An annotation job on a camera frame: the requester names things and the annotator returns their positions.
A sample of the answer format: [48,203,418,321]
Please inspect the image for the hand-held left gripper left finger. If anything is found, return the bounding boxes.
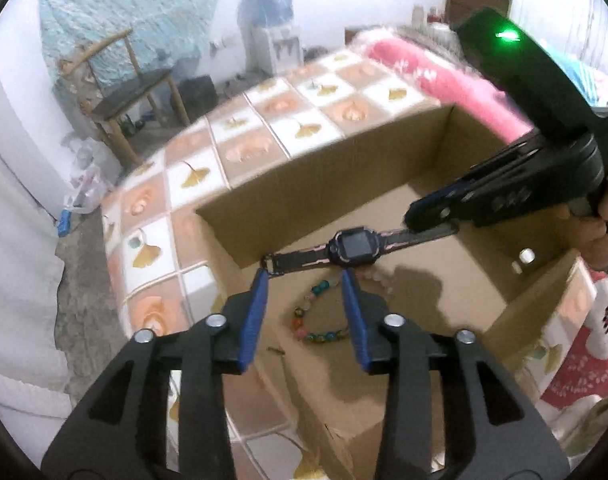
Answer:
[41,267,269,480]

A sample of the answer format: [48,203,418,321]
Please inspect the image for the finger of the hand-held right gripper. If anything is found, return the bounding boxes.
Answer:
[404,167,592,235]
[441,132,592,206]

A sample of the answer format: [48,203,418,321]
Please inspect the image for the green fluffy blanket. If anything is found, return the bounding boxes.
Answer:
[564,392,608,466]

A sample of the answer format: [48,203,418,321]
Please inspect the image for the pink patterned blanket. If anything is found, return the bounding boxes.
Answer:
[354,25,608,416]

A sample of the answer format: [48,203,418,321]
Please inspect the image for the leaf patterned tablecloth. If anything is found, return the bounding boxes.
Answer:
[101,50,604,480]

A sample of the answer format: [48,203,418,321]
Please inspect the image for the white water dispenser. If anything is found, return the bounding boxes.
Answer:
[249,25,302,73]

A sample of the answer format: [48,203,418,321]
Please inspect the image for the white curtain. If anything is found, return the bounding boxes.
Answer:
[0,35,72,441]

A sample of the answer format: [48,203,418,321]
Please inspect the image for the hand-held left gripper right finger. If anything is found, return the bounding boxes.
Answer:
[340,267,569,480]

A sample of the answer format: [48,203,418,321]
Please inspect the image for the multicolour bead bracelet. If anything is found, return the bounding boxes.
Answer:
[284,270,389,345]

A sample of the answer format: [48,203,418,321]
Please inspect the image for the pink strap smart watch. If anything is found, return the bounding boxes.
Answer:
[261,225,459,277]

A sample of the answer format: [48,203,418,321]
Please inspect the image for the teal wall cloth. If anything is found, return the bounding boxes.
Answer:
[38,0,235,91]

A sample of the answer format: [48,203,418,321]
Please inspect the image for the wooden chair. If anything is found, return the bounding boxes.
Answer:
[59,27,192,168]

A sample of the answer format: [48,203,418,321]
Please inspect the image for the clear plastic bags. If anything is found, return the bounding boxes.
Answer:
[59,135,115,216]

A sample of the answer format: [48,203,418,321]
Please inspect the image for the person's right hand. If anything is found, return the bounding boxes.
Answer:
[558,160,608,273]

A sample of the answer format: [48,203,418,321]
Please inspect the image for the black bin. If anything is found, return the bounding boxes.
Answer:
[176,75,217,111]

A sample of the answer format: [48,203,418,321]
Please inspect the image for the brown cardboard box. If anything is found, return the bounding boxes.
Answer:
[194,102,597,480]

